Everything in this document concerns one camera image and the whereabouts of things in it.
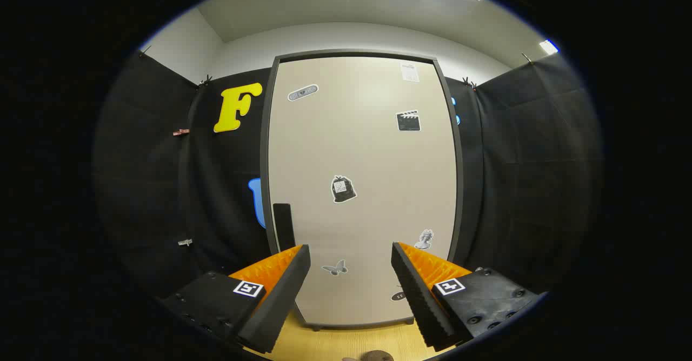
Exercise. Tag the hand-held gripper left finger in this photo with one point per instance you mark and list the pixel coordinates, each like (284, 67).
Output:
(286, 296)

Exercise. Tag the silver clip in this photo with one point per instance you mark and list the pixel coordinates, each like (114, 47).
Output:
(185, 242)

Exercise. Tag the brown fuzzy shoe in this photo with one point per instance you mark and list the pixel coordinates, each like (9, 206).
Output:
(376, 356)

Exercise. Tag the black backdrop cloth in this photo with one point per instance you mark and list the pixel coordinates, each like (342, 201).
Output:
(151, 161)

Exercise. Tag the small ceiling light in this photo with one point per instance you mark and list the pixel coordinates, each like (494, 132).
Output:
(549, 46)

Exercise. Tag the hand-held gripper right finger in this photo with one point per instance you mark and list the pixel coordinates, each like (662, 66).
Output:
(419, 301)

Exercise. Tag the grey shoe cabinet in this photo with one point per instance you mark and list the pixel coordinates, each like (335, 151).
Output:
(264, 134)

